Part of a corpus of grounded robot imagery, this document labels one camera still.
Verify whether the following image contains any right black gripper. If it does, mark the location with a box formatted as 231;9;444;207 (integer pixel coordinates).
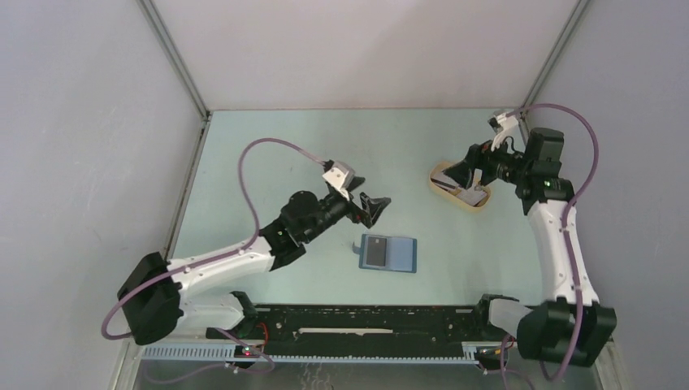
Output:
444;131;532;189

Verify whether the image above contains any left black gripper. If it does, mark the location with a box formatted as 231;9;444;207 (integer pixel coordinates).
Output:
302;177;389;243

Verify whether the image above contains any black credit card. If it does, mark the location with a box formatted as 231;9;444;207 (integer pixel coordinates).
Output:
362;236;388;268

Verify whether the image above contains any blue card holder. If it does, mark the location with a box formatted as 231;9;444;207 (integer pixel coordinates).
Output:
351;234;418;274

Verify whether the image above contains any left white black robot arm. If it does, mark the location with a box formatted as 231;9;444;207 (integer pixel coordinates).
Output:
117;188;392;345

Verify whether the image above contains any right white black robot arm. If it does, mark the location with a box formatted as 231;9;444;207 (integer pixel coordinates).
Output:
442;128;617;367

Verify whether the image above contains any grey card in tray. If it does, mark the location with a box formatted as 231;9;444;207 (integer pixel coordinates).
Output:
457;187;489;207

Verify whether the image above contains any black striped card in tray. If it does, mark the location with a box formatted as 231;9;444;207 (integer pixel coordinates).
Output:
431;171;462;193

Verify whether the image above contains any beige oval tray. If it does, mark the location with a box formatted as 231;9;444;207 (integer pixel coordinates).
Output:
427;161;492;213

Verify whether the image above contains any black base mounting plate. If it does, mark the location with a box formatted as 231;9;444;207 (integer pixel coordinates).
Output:
230;305;505;358

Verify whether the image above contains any right controller board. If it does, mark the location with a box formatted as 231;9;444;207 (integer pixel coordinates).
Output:
474;346;502;360

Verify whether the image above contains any controller board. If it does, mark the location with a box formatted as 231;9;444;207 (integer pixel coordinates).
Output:
234;345;263;359
474;346;502;360

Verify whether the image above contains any left controller board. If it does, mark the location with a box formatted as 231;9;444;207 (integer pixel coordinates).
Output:
234;345;263;359

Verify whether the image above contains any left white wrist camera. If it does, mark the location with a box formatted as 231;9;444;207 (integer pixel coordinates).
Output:
322;160;355;201

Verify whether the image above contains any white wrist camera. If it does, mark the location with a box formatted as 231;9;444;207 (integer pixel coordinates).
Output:
488;110;521;151
322;160;355;201

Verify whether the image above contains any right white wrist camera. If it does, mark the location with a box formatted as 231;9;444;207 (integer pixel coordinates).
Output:
488;110;521;151

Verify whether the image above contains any white cable duct strip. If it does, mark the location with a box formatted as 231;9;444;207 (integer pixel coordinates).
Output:
141;343;478;364

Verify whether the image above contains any aluminium frame rail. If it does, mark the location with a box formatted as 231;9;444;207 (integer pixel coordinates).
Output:
123;306;615;349

